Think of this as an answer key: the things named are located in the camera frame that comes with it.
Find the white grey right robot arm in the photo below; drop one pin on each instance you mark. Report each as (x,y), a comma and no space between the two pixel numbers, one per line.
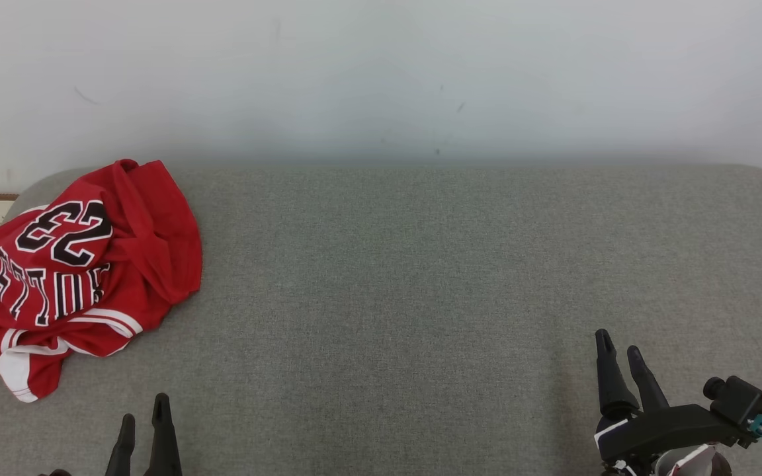
(692,463)

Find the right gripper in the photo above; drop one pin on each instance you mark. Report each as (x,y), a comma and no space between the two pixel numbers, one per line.
(659,430)

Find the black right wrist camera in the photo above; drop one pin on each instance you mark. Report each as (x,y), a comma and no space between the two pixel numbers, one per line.
(745,400)

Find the red basketball jersey number 23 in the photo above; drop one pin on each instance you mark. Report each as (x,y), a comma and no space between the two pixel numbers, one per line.
(57,264)

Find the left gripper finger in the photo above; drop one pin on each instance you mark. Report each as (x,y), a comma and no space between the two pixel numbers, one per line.
(164,443)
(122,453)

